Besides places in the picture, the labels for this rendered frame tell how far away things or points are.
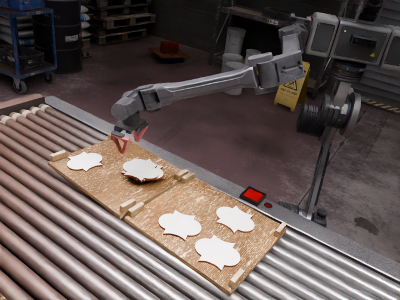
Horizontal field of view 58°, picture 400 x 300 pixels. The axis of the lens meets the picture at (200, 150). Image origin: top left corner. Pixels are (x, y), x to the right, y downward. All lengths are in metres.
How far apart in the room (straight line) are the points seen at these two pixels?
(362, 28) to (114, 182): 1.12
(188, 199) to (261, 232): 0.28
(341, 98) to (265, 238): 0.77
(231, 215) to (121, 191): 0.39
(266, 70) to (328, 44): 0.59
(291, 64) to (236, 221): 0.52
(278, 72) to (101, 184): 0.71
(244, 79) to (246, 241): 0.50
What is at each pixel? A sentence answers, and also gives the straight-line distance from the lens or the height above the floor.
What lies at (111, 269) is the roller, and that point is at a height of 0.92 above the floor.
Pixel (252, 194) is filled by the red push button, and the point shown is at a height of 0.93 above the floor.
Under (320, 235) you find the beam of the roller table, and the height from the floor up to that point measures 0.92.
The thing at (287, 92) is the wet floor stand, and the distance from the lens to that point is 4.73.
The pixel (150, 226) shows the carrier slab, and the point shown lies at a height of 0.94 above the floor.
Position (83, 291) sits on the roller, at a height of 0.92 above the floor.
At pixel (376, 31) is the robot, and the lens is 1.63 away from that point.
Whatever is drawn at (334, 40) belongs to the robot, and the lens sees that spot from 1.62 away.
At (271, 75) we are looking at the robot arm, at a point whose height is 1.42.
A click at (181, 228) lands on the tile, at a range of 1.16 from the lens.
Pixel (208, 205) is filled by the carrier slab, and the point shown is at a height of 0.94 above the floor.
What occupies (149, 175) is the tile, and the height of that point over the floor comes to 0.98.
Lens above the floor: 1.73
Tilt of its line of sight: 30 degrees down
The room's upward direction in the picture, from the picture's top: 9 degrees clockwise
